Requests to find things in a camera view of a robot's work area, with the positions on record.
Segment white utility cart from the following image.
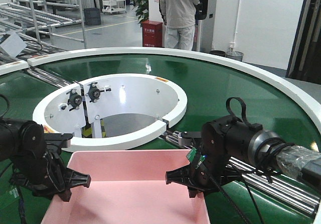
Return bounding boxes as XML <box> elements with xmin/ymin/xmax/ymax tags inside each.
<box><xmin>102</xmin><ymin>0</ymin><xmax>126</xmax><ymax>14</ymax></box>

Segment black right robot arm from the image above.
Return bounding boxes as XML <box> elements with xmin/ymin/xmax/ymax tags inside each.
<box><xmin>188</xmin><ymin>115</ymin><xmax>320</xmax><ymax>192</ymax></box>

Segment potted green plant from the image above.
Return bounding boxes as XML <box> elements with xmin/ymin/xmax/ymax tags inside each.
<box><xmin>133</xmin><ymin>0</ymin><xmax>149</xmax><ymax>27</ymax></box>

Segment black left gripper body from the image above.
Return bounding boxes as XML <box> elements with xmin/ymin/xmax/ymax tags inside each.
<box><xmin>10</xmin><ymin>120</ymin><xmax>73</xmax><ymax>199</ymax></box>

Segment white inner conveyor ring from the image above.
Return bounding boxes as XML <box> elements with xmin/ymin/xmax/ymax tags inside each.
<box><xmin>32</xmin><ymin>73</ymin><xmax>188</xmax><ymax>152</ymax></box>

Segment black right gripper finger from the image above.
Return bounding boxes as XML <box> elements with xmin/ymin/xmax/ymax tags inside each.
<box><xmin>166</xmin><ymin>167</ymin><xmax>193</xmax><ymax>186</ymax></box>
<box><xmin>188</xmin><ymin>186</ymin><xmax>205</xmax><ymax>198</ymax></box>

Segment person in grey workwear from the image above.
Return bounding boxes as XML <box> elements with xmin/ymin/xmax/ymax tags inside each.
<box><xmin>159</xmin><ymin>0</ymin><xmax>200</xmax><ymax>51</ymax></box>

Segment black plastic crate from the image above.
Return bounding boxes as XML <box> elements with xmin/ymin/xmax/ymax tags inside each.
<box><xmin>84</xmin><ymin>8</ymin><xmax>101</xmax><ymax>26</ymax></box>

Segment grey wire wastebasket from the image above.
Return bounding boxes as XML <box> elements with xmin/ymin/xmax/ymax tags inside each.
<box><xmin>226</xmin><ymin>51</ymin><xmax>244</xmax><ymax>62</ymax></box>

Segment pink plastic bin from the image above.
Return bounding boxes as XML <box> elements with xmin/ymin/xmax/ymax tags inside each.
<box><xmin>42</xmin><ymin>150</ymin><xmax>210</xmax><ymax>223</ymax></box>

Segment metal roller rack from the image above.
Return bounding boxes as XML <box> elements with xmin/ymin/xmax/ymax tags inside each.
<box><xmin>1</xmin><ymin>0</ymin><xmax>87</xmax><ymax>62</ymax></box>

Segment steel transfer rollers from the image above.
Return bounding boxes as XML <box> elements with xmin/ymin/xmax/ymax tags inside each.
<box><xmin>28</xmin><ymin>68</ymin><xmax>317</xmax><ymax>214</ymax></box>

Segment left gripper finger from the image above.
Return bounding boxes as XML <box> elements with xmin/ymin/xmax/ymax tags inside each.
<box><xmin>65</xmin><ymin>168</ymin><xmax>91</xmax><ymax>188</ymax></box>
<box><xmin>57</xmin><ymin>189</ymin><xmax>72</xmax><ymax>201</ymax></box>

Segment black bearing mount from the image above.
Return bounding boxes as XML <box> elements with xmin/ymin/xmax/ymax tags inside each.
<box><xmin>85</xmin><ymin>82</ymin><xmax>112</xmax><ymax>102</ymax></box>
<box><xmin>67</xmin><ymin>89</ymin><xmax>82</xmax><ymax>111</ymax></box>

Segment white outer conveyor rim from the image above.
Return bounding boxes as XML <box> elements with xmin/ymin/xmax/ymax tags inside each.
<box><xmin>0</xmin><ymin>47</ymin><xmax>321</xmax><ymax>224</ymax></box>

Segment black cable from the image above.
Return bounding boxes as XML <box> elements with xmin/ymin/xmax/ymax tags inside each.
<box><xmin>205</xmin><ymin>168</ymin><xmax>266</xmax><ymax>224</ymax></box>

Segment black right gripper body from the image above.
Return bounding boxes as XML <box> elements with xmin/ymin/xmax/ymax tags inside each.
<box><xmin>189</xmin><ymin>116</ymin><xmax>251</xmax><ymax>192</ymax></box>

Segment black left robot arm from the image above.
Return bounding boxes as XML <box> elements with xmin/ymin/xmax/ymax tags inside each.
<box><xmin>1</xmin><ymin>119</ymin><xmax>91</xmax><ymax>202</ymax></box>

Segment red fire cabinet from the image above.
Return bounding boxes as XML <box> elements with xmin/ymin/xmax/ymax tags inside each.
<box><xmin>141</xmin><ymin>20</ymin><xmax>163</xmax><ymax>47</ymax></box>

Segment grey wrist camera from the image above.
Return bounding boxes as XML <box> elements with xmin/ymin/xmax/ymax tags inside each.
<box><xmin>178</xmin><ymin>132</ymin><xmax>201</xmax><ymax>148</ymax></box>

